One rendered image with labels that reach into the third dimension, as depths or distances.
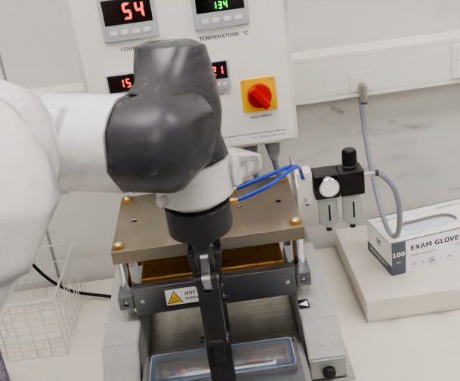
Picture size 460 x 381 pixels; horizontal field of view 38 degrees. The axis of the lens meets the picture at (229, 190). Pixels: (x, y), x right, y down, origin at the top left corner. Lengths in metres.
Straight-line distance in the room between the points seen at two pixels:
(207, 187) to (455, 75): 0.86
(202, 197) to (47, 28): 0.78
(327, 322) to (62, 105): 0.48
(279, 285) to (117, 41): 0.44
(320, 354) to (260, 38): 0.48
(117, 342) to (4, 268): 0.72
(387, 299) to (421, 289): 0.07
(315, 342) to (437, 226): 0.57
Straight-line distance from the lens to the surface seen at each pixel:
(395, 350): 1.29
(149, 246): 0.95
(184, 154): 0.62
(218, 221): 0.75
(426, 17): 1.49
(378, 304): 1.34
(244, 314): 1.09
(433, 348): 1.30
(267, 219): 0.97
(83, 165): 0.64
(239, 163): 0.76
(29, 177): 0.25
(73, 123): 0.65
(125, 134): 0.61
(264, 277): 0.96
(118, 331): 0.99
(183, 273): 0.97
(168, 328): 1.09
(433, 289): 1.37
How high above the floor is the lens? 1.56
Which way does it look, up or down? 25 degrees down
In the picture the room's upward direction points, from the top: 8 degrees counter-clockwise
